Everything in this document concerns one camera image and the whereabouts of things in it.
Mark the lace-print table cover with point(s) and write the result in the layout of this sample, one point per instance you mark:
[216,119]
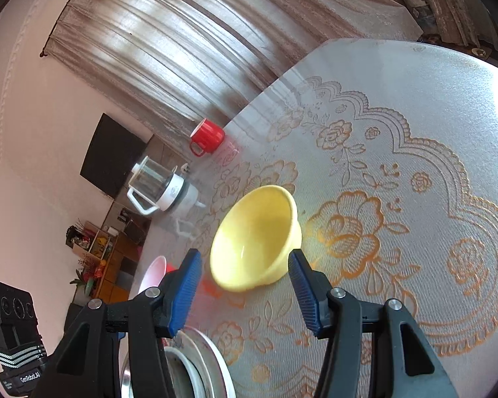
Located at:
[398,174]

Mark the box of yellow packets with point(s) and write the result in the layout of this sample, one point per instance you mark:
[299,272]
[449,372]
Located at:
[99,245]

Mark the beige sheer curtain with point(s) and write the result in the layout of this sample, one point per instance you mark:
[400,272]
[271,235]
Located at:
[191,29]

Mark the white printed plate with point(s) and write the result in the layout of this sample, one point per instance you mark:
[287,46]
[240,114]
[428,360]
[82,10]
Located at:
[220,369]

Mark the yellow bowl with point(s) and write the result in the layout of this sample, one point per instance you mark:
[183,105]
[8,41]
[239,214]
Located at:
[253,240]

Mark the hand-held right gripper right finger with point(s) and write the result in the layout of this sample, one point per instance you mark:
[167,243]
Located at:
[305,298]

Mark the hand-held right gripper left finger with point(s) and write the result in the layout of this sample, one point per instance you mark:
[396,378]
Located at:
[186,294]

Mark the red mug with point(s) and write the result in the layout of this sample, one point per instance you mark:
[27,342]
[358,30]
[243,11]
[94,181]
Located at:
[207,137]

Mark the black television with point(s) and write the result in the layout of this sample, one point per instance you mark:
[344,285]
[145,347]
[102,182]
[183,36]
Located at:
[112,153]

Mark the wooden sideboard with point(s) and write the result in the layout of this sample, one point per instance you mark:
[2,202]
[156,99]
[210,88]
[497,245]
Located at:
[116,265]

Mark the red bowl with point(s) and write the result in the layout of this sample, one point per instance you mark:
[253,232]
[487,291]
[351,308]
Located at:
[173,268]

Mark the green potted plant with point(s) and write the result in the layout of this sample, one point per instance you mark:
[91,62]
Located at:
[83,277]

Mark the steel plate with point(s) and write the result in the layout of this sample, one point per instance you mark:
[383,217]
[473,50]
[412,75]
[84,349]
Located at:
[125,381]

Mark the black speaker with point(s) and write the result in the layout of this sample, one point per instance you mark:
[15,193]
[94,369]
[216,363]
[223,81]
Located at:
[132,228]

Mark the white electric kettle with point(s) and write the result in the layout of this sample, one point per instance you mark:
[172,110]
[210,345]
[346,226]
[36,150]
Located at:
[162,190]

